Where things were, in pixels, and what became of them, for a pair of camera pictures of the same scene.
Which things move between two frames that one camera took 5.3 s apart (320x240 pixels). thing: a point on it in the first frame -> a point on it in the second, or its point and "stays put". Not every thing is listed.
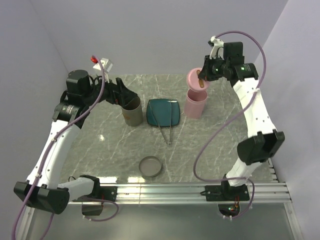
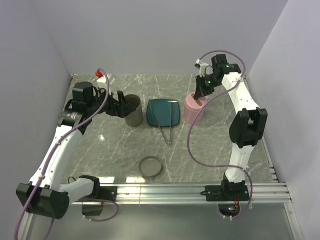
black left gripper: x=119 y=94 -> x=121 y=108
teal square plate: x=163 y=112 stays put
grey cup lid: x=150 y=166 stays put
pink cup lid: x=194 y=83 -> x=192 y=103
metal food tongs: x=160 y=127 stays put
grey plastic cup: x=134 y=118 stays put
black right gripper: x=204 y=74 -> x=200 y=91
